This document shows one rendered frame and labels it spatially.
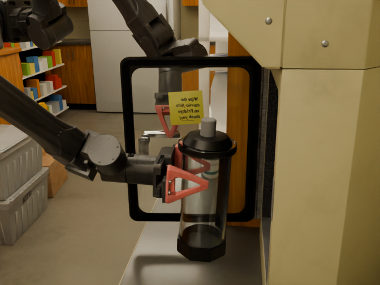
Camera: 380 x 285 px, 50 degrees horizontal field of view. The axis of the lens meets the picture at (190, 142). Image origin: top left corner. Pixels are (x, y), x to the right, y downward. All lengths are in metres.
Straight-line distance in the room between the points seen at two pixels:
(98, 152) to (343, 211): 0.41
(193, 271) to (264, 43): 0.55
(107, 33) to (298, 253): 5.24
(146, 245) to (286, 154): 0.51
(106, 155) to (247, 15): 0.32
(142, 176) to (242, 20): 0.34
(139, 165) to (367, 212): 0.40
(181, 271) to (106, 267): 1.69
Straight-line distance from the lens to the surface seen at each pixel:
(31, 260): 2.80
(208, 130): 0.73
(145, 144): 0.93
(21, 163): 2.95
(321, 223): 0.69
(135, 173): 0.77
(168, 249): 1.02
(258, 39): 0.59
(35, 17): 1.21
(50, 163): 3.49
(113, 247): 2.78
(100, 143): 0.72
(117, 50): 5.75
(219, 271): 0.95
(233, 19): 0.59
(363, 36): 0.61
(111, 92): 5.88
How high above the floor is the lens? 1.50
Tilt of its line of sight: 19 degrees down
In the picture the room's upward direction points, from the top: 1 degrees counter-clockwise
